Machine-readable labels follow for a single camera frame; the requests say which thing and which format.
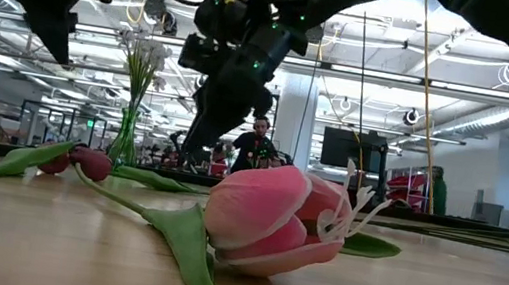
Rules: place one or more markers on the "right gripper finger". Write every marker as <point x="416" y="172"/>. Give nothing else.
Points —
<point x="209" y="120"/>
<point x="239" y="125"/>

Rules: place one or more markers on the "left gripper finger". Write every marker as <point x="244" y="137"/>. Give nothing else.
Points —
<point x="57" y="39"/>

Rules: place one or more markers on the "pink tulip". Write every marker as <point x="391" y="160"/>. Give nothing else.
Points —
<point x="250" y="207"/>

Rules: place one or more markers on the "white flower spray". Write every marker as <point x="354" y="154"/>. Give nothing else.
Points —
<point x="152" y="51"/>

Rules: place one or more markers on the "dark red tulip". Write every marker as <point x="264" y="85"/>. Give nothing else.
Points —
<point x="16" y="162"/>
<point x="94" y="165"/>

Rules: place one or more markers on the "green glass vase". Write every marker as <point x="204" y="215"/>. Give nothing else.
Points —
<point x="124" y="143"/>

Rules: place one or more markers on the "person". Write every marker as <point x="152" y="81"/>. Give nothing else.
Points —
<point x="254" y="147"/>
<point x="439" y="193"/>

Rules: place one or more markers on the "white pillar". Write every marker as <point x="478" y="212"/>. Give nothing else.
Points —
<point x="296" y="113"/>

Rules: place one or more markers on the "black monitor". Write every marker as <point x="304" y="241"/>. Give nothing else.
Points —
<point x="349" y="149"/>

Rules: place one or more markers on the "red storage bins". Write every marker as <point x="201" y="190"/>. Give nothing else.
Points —
<point x="405" y="181"/>

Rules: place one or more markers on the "grey bin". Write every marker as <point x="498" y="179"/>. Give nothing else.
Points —
<point x="489" y="214"/>

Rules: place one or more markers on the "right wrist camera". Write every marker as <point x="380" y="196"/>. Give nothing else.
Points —
<point x="202" y="54"/>

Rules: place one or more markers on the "black metal frame rig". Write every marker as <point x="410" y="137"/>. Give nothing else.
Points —
<point x="62" y="109"/>

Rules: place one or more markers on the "black ceiling camera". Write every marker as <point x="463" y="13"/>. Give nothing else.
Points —
<point x="156" y="6"/>

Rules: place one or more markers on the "silver ventilation duct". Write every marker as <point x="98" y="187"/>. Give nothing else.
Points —
<point x="490" y="119"/>

